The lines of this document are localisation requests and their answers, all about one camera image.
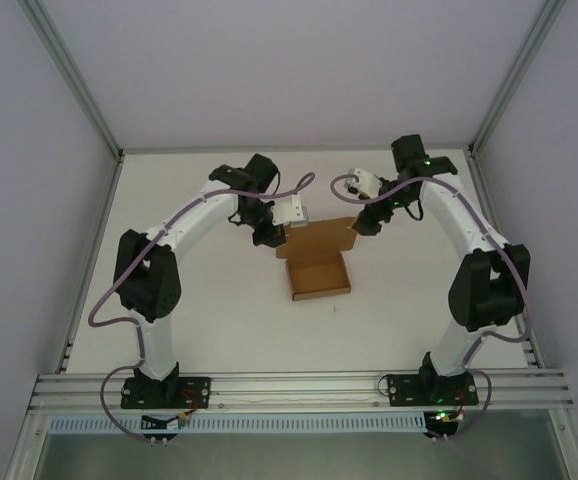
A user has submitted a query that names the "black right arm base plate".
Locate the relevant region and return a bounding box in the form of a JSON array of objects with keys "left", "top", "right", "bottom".
[{"left": 387, "top": 373, "right": 480, "bottom": 407}]

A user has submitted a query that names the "aluminium right table rail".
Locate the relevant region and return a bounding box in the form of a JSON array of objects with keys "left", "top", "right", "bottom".
[{"left": 466, "top": 149, "right": 545, "bottom": 374}]

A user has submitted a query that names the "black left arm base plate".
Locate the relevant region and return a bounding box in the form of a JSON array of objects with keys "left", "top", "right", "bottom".
[{"left": 120, "top": 375, "right": 212, "bottom": 409}]

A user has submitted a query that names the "right connector with green light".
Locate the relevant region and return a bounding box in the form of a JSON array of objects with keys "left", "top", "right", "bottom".
[{"left": 421, "top": 407, "right": 466, "bottom": 432}]

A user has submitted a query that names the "aluminium frame bar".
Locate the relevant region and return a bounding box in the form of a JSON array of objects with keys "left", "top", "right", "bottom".
[
  {"left": 3, "top": 409, "right": 53, "bottom": 480},
  {"left": 548, "top": 407, "right": 578, "bottom": 480}
]

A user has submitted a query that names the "aluminium frame post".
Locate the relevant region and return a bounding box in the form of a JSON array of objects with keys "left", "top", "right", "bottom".
[
  {"left": 467, "top": 0, "right": 568, "bottom": 160},
  {"left": 18, "top": 0, "right": 124, "bottom": 162}
]

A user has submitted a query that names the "aluminium left table rail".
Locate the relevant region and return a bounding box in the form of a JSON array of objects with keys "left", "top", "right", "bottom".
[{"left": 56, "top": 155, "right": 126, "bottom": 375}]

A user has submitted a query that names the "aluminium left frame post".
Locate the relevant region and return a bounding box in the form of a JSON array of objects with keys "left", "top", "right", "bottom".
[{"left": 18, "top": 0, "right": 124, "bottom": 162}]

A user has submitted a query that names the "aluminium lower left frame bar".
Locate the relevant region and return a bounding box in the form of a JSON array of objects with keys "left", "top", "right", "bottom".
[{"left": 3, "top": 409, "right": 53, "bottom": 480}]

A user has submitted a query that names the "white slotted cable duct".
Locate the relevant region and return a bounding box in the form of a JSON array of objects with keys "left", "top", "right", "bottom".
[{"left": 48, "top": 412, "right": 428, "bottom": 435}]

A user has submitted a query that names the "aluminium table rail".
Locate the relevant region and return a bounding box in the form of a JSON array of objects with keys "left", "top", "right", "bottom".
[
  {"left": 118, "top": 143, "right": 473, "bottom": 156},
  {"left": 56, "top": 155, "right": 126, "bottom": 375},
  {"left": 466, "top": 149, "right": 545, "bottom": 374}
]

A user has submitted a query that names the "aluminium right frame post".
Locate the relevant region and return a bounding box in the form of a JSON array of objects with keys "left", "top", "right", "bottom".
[{"left": 467, "top": 0, "right": 568, "bottom": 160}]

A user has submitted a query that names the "aluminium lower right frame bar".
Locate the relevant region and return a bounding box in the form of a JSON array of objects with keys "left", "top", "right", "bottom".
[{"left": 548, "top": 407, "right": 578, "bottom": 480}]

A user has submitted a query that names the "aluminium rear table rail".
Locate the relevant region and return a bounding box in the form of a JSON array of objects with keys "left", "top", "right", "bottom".
[{"left": 118, "top": 143, "right": 473, "bottom": 156}]

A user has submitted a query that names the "left connector with yellow plug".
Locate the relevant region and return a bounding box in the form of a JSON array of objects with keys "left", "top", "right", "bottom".
[{"left": 141, "top": 410, "right": 193, "bottom": 432}]

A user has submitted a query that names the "brown cardboard paper box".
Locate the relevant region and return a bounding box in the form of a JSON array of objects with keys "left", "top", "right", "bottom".
[{"left": 274, "top": 216, "right": 359, "bottom": 303}]

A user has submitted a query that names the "aluminium mounting beam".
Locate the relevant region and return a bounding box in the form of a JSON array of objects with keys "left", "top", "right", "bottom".
[{"left": 28, "top": 367, "right": 578, "bottom": 412}]

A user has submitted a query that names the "grey metal sheet panel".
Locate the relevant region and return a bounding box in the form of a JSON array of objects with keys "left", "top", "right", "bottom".
[{"left": 33, "top": 432, "right": 570, "bottom": 480}]

